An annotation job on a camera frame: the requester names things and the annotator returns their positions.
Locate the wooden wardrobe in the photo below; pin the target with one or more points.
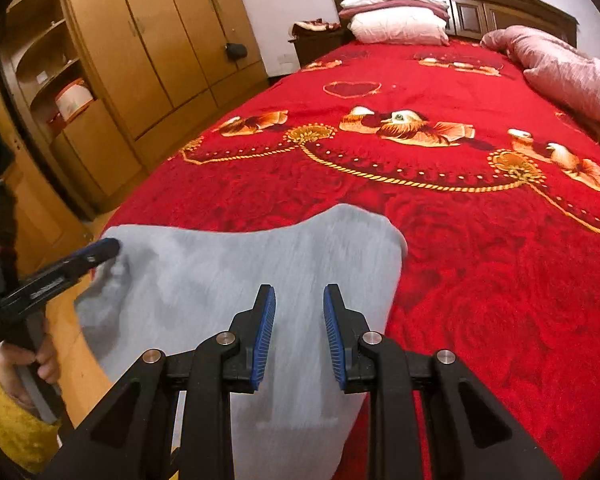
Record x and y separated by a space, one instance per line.
158 72

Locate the white red container on shelf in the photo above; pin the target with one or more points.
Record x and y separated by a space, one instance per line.
73 99

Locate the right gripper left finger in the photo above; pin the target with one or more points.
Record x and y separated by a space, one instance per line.
169 416

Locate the dark wooden nightstand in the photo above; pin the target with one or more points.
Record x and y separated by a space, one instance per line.
312 47

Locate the pink checked quilt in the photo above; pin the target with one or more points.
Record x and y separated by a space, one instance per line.
552 67

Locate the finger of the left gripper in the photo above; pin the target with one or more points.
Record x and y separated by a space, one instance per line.
80 258

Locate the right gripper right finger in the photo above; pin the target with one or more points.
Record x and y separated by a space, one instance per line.
430 416

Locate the grey pants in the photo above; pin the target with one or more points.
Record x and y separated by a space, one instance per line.
171 289

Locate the red floral bed blanket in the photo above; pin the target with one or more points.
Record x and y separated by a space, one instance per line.
495 189

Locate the yellow fuzzy pyjama clothing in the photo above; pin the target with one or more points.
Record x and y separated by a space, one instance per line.
24 438

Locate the person's left hand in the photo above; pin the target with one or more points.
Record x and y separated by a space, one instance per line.
12 356

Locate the pink pillow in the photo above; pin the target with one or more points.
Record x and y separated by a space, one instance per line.
349 8

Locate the white pillow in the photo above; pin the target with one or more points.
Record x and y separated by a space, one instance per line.
407 25

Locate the black wardrobe door handle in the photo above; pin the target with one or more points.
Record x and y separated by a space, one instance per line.
236 52

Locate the clothes on nightstand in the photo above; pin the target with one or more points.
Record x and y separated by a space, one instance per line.
313 28

